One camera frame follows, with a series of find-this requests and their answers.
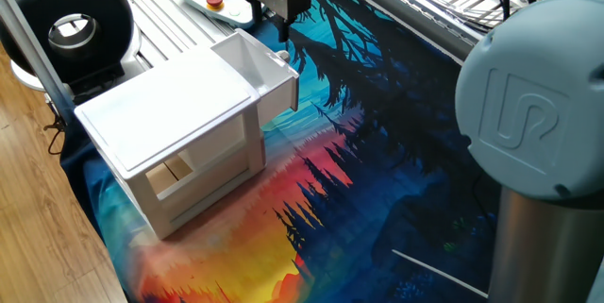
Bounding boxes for wide aluminium table rail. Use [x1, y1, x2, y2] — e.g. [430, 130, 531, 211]
[348, 0, 487, 63]

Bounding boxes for thin black wires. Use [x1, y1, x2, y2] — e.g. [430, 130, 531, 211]
[400, 0, 513, 33]

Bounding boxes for grey aluminium post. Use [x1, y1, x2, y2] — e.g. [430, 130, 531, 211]
[0, 0, 76, 125]

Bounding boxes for forest sunset printed tablecloth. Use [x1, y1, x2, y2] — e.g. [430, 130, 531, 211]
[59, 0, 501, 303]

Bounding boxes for black ring shaped device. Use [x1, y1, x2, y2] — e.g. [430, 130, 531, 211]
[0, 0, 143, 94]

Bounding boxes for white drawer cabinet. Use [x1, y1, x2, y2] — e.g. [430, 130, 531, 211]
[74, 46, 268, 241]

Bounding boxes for thin white strip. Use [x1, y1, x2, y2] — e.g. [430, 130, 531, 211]
[390, 248, 490, 300]

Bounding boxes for white plastic drawer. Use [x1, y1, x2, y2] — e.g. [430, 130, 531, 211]
[210, 27, 301, 127]

